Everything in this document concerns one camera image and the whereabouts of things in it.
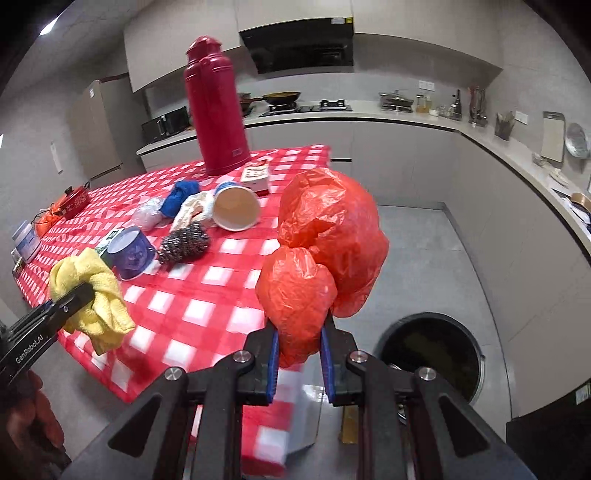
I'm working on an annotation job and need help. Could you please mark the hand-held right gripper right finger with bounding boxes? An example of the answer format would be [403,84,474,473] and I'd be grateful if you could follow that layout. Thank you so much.
[321,314,539,480]

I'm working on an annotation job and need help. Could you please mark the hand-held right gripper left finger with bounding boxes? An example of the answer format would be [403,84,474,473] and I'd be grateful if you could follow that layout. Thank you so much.
[60,318,280,480]

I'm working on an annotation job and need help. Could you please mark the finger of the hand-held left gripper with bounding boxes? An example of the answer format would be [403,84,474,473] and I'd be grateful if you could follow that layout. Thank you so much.
[7,282,95,352]

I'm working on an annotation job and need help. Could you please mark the yellow cloth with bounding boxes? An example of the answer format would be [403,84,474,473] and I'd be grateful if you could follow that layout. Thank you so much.
[48,248,136,355]

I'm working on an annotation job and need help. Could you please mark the blue paper bowl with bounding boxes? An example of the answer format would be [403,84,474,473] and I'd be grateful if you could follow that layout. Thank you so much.
[105,225,158,281]

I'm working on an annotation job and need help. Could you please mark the black round trash bin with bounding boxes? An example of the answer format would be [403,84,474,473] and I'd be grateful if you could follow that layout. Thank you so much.
[372,312,485,416]

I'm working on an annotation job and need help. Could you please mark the clear plastic bag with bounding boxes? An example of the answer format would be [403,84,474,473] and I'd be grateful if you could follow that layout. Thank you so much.
[133,196,163,232]

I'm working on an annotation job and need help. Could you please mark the red plastic bag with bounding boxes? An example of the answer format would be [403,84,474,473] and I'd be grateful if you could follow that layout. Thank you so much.
[255,167,390,368]

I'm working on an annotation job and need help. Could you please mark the white paper towel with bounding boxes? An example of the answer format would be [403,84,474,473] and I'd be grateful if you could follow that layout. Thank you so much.
[170,191,218,234]

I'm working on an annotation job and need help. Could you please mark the person's left hand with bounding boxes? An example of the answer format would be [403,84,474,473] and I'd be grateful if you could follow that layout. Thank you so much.
[0,369,70,472]

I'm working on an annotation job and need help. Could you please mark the cardboard piece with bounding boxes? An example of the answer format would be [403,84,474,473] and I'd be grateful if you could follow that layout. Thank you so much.
[340,405,358,445]

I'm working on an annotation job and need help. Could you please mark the green packet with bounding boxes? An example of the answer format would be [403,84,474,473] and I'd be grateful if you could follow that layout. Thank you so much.
[95,228,125,259]

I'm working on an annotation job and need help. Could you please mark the clear plastic container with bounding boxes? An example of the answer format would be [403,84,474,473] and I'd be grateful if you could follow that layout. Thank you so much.
[11,220,42,264]

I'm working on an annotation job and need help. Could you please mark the orange plastic bag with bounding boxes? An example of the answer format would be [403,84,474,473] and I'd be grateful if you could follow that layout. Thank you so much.
[33,210,61,238]

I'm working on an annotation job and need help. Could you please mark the red white checked tablecloth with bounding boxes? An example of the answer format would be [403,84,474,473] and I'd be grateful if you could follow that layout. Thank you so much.
[14,144,333,476]

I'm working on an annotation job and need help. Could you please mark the small red pot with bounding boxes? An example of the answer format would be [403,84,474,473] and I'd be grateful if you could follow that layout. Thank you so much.
[51,185,92,220]

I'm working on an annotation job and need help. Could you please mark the steel wool scrubber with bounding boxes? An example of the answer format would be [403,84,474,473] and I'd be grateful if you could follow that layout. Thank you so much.
[157,222,211,265]

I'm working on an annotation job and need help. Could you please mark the blue cloth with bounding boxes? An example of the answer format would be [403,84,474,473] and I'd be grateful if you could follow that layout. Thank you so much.
[160,180,201,217]

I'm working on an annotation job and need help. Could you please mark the paper cup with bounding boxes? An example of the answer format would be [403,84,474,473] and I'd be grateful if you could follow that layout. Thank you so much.
[212,181,262,232]

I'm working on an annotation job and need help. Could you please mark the grey refrigerator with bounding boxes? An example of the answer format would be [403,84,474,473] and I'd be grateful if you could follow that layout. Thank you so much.
[69,74,146,188]

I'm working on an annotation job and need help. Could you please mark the red white carton box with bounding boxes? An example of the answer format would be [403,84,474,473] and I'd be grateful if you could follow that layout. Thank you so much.
[240,157,273,195]

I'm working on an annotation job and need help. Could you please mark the black microwave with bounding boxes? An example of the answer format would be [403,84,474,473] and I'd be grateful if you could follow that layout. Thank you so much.
[141,106,190,145]

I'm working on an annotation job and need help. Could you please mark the lower kitchen cabinets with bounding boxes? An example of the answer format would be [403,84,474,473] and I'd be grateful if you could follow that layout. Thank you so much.
[139,115,591,418]

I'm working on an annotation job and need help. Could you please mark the kitchen cabinets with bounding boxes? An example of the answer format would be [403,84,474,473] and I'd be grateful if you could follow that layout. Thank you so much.
[124,0,504,93]
[139,115,591,418]

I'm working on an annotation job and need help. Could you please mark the black box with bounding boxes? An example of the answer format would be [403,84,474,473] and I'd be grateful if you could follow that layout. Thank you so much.
[505,406,591,480]

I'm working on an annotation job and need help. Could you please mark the red thermos flask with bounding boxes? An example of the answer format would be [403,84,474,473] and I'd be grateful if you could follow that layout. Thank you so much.
[184,36,251,177]

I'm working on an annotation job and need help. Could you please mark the gas stove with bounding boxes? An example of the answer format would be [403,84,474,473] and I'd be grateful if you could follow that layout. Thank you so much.
[259,99,353,117]

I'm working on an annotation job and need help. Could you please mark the wok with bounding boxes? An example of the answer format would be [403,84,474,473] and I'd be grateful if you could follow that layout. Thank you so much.
[262,90,302,106]

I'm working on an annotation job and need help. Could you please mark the metal pot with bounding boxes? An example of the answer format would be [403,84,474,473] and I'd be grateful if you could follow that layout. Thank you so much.
[379,90,415,113]

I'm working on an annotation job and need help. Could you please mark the upper kitchen cabinets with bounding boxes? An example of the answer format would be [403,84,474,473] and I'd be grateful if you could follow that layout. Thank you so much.
[124,0,504,93]

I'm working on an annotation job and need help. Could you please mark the chopstick holder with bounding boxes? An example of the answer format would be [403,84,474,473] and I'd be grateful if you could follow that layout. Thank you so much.
[495,111,515,141]

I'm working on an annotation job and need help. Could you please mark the black range hood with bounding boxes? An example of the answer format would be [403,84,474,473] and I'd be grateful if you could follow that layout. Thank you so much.
[239,16,355,75]

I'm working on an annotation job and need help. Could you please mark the cutting board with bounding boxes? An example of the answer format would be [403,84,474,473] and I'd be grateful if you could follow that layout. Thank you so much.
[540,111,567,163]

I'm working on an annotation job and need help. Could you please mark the round metal plate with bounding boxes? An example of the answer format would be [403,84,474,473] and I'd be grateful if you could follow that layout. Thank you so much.
[565,122,591,160]

